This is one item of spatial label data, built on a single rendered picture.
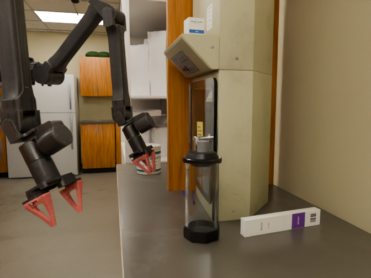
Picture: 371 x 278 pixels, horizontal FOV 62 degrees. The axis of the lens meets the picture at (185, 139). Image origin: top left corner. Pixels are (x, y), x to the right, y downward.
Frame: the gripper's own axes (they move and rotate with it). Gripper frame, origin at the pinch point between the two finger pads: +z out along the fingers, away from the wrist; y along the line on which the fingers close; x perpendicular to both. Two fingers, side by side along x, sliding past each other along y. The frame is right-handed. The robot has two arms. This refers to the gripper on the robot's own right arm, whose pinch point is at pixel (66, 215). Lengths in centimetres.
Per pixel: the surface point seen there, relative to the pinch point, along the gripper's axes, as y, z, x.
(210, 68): 31, -19, -43
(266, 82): 51, -9, -55
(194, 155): 16.7, 1.7, -30.3
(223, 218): 33.4, 23.8, -23.9
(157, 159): 88, -4, 12
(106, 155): 444, -65, 260
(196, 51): 29, -25, -42
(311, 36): 70, -17, -77
